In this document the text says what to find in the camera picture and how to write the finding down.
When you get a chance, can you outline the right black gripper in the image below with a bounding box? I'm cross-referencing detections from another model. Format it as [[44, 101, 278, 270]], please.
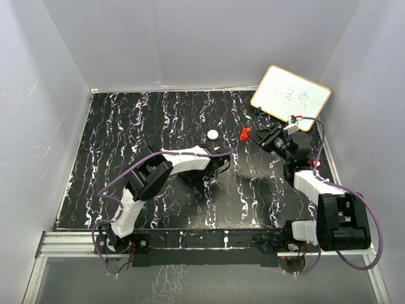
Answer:
[[247, 123, 294, 163]]

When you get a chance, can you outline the red ball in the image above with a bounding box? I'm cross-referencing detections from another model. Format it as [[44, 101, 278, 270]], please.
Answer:
[[240, 127, 251, 142]]

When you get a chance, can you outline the white earbud charging case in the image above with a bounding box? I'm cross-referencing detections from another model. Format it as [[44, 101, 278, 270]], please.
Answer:
[[207, 129, 219, 141]]

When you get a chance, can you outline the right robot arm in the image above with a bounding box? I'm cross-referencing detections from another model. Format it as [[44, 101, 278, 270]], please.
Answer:
[[240, 125, 371, 251]]

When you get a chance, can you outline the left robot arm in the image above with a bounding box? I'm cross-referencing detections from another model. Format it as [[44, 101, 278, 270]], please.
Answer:
[[94, 144, 234, 253]]

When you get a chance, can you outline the small whiteboard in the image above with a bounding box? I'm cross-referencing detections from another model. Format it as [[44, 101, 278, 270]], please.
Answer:
[[251, 65, 332, 122]]

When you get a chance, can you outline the red emergency stop button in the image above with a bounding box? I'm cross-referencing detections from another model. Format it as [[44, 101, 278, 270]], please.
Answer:
[[311, 159, 322, 170]]

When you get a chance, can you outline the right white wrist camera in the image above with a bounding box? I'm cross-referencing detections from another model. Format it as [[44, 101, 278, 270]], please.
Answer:
[[283, 115, 302, 136]]

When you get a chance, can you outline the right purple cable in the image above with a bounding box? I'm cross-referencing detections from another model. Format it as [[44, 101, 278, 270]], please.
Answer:
[[296, 116, 385, 275]]

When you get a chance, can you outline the purple cable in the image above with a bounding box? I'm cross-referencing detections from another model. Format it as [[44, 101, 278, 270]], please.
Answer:
[[296, 116, 385, 275], [91, 148, 235, 276]]

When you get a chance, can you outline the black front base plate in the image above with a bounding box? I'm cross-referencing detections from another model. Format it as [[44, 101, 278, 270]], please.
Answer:
[[94, 227, 320, 269]]

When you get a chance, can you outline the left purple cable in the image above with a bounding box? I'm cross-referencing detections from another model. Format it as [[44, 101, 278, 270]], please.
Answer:
[[91, 148, 235, 276]]

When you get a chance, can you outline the aluminium frame rail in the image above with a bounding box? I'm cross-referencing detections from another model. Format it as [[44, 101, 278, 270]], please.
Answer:
[[23, 229, 390, 303]]

